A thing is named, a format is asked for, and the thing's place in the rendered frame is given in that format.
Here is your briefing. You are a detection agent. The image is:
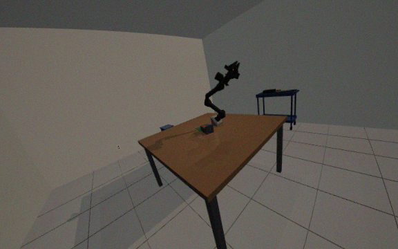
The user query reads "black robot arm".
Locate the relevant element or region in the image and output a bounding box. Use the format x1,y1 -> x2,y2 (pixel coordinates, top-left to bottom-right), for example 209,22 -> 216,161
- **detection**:
205,72 -> 239,121

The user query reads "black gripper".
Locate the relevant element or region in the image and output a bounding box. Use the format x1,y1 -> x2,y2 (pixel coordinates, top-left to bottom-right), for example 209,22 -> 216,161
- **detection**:
225,61 -> 240,80

